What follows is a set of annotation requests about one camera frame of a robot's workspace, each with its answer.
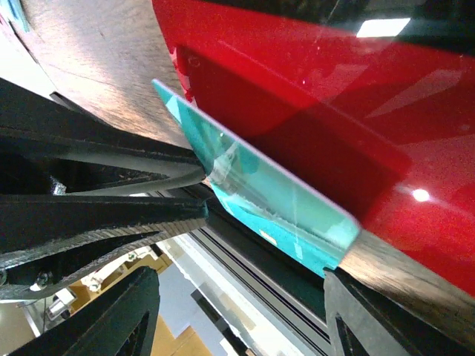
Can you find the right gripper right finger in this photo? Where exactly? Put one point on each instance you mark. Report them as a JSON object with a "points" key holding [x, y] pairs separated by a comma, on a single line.
{"points": [[361, 321]]}

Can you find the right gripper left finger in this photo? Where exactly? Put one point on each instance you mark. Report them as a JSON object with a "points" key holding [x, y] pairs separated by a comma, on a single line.
{"points": [[122, 321]]}

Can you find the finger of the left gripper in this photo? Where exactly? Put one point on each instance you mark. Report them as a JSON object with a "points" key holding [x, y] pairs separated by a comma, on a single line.
{"points": [[49, 242], [85, 154]]}

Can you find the teal VIP card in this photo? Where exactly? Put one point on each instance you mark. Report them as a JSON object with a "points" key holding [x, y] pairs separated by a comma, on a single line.
{"points": [[285, 211]]}

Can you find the red gold VIP card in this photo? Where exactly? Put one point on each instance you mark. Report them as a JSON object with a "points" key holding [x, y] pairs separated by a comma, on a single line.
{"points": [[369, 102]]}

